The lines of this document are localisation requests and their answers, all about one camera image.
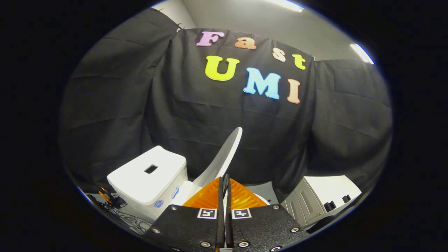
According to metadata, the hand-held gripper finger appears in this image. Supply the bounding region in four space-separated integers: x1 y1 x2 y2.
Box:
142 174 226 252
226 174 310 252

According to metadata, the white toilet lid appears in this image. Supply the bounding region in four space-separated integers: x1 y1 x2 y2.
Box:
193 127 243 188

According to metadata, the white toilet body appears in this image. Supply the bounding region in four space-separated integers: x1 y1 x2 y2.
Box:
107 145 270 224

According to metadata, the grey metal cabinet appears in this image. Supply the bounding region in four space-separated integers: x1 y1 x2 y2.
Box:
280 175 363 228

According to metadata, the black backdrop cloth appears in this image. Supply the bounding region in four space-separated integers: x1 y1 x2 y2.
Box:
59 8 393 196

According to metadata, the orange black device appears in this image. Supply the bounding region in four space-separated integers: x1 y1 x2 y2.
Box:
99 187 127 209

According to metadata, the small ceiling light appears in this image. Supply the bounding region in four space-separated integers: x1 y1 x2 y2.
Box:
350 43 375 65

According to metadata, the large ceiling light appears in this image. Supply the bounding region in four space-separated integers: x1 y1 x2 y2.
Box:
266 0 304 13

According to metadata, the tangle of black cables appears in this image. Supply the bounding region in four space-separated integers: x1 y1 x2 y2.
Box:
86 192 153 235

